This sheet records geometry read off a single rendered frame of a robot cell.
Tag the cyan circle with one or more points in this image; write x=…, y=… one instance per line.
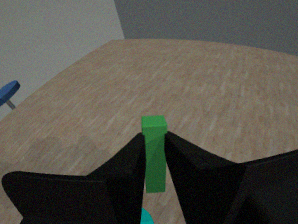
x=145, y=217

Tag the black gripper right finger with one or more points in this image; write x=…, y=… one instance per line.
x=212, y=189

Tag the green rectangular post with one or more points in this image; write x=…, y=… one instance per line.
x=154, y=129

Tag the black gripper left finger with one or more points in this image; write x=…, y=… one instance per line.
x=111, y=194

